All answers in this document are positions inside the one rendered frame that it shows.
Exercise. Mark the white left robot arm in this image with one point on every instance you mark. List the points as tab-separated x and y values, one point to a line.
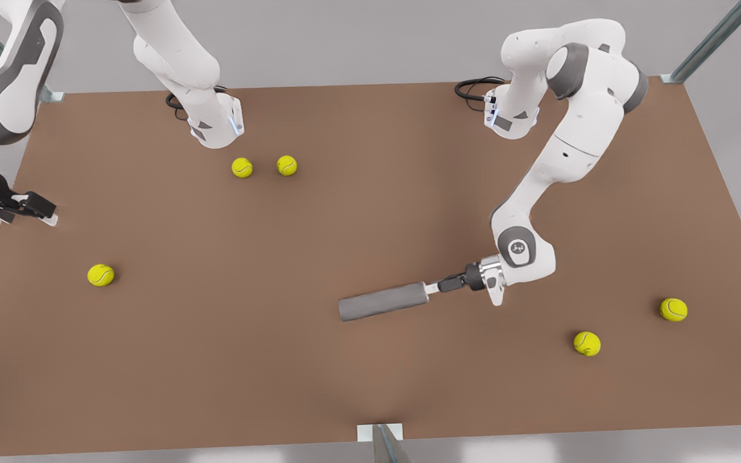
579	128

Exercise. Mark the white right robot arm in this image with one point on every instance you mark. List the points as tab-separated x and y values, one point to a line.
20	71

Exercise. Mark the yellow tennis ball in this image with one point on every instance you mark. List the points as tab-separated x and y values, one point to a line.
100	275
287	165
673	309
242	167
587	343

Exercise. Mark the grey tennis tube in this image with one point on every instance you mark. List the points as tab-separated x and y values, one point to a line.
383	301

